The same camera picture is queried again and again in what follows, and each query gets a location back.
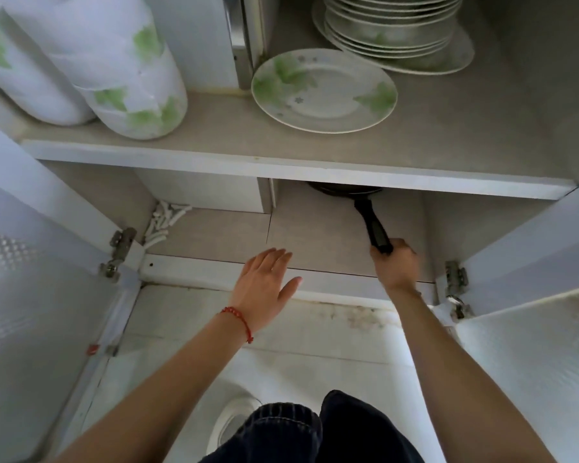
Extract white slipper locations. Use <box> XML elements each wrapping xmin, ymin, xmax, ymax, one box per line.
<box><xmin>206</xmin><ymin>396</ymin><xmax>264</xmax><ymax>455</ymax></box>

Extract person's right forearm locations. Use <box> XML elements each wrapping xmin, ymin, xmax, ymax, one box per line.
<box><xmin>385</xmin><ymin>282</ymin><xmax>567</xmax><ymax>463</ymax></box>

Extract person's left forearm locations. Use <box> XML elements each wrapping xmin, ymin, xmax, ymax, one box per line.
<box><xmin>51</xmin><ymin>311</ymin><xmax>254</xmax><ymax>463</ymax></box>

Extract stack of leaf print bowls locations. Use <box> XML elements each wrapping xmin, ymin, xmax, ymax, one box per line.
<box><xmin>2</xmin><ymin>0</ymin><xmax>189</xmax><ymax>141</ymax></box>
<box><xmin>0</xmin><ymin>5</ymin><xmax>97</xmax><ymax>127</ymax></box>

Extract pile of white pegs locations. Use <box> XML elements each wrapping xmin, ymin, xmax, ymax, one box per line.
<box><xmin>142</xmin><ymin>201</ymin><xmax>194</xmax><ymax>250</ymax></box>

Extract black frying pan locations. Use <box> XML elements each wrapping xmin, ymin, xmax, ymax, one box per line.
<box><xmin>307</xmin><ymin>182</ymin><xmax>394</xmax><ymax>255</ymax></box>

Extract white cabinet door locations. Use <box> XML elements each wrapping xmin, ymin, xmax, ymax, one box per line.
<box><xmin>0</xmin><ymin>115</ymin><xmax>143</xmax><ymax>463</ymax></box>
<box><xmin>437</xmin><ymin>176</ymin><xmax>579</xmax><ymax>463</ymax></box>

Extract stack of white plates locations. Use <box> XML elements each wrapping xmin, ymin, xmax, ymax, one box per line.
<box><xmin>322</xmin><ymin>0</ymin><xmax>465</xmax><ymax>59</ymax></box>

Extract person's right hand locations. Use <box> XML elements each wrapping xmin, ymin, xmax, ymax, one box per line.
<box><xmin>369</xmin><ymin>238</ymin><xmax>421</xmax><ymax>293</ymax></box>

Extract person's left hand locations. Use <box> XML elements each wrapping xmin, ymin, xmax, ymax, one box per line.
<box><xmin>228</xmin><ymin>248</ymin><xmax>304</xmax><ymax>334</ymax></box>

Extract red bead bracelet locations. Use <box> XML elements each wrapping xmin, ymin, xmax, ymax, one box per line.
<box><xmin>220</xmin><ymin>306</ymin><xmax>255</xmax><ymax>345</ymax></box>

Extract white oval platter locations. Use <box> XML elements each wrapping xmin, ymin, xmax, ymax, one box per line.
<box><xmin>311</xmin><ymin>8</ymin><xmax>476</xmax><ymax>76</ymax></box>

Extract metal door hinge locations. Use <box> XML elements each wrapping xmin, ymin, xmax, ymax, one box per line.
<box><xmin>444</xmin><ymin>260</ymin><xmax>473</xmax><ymax>322</ymax></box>
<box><xmin>100</xmin><ymin>227</ymin><xmax>139</xmax><ymax>283</ymax></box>

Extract person's dark jeans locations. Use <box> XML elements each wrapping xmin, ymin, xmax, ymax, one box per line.
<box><xmin>199</xmin><ymin>390</ymin><xmax>426</xmax><ymax>463</ymax></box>

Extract green leaf print plate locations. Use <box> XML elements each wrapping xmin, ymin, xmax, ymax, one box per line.
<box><xmin>250</xmin><ymin>48</ymin><xmax>399</xmax><ymax>135</ymax></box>

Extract white kitchen cabinet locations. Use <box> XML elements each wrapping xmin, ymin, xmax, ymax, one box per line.
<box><xmin>0</xmin><ymin>0</ymin><xmax>579</xmax><ymax>328</ymax></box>

